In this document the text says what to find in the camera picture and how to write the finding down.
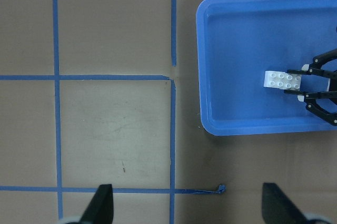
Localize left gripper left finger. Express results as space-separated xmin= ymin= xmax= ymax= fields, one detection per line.
xmin=59 ymin=184 xmax=114 ymax=224

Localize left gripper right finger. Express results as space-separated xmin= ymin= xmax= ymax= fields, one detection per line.
xmin=262 ymin=182 xmax=335 ymax=224

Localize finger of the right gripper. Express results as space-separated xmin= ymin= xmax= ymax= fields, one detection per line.
xmin=284 ymin=90 xmax=336 ymax=126
xmin=286 ymin=49 xmax=336 ymax=80

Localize white block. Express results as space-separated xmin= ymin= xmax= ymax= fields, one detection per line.
xmin=263 ymin=70 xmax=287 ymax=89
xmin=283 ymin=73 xmax=302 ymax=90

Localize blue plastic tray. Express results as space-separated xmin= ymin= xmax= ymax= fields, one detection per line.
xmin=196 ymin=0 xmax=336 ymax=136

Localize brown paper table cover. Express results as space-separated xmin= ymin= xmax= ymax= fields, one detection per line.
xmin=1 ymin=0 xmax=336 ymax=223

